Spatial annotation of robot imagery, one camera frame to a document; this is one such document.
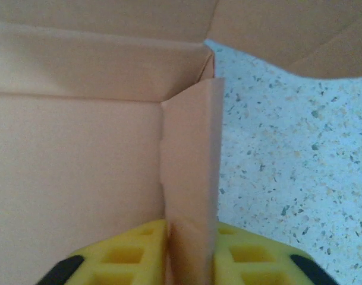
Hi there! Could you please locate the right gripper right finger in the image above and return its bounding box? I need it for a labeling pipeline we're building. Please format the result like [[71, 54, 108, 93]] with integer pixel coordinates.
[[210, 224, 339, 285]]

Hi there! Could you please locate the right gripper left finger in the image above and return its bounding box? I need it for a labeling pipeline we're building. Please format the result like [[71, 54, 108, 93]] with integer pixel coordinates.
[[37, 218, 170, 285]]

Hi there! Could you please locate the brown cardboard paper box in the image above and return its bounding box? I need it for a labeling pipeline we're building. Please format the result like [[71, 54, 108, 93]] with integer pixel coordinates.
[[0, 0, 362, 285]]

